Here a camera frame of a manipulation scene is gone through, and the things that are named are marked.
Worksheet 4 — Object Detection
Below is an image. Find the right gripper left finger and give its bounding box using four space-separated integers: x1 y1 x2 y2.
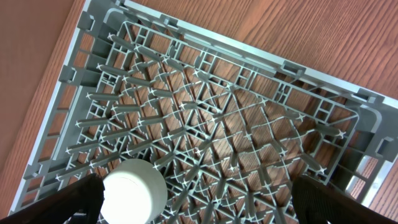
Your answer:
1 174 105 224

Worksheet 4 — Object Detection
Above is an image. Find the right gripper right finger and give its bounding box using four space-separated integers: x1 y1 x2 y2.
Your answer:
292 176 395 224

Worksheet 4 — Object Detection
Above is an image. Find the white small bowl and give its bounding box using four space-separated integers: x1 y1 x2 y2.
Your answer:
101 159 168 224

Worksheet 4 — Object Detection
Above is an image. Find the grey plastic dishwasher rack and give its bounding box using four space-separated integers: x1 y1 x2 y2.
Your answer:
9 1 397 223

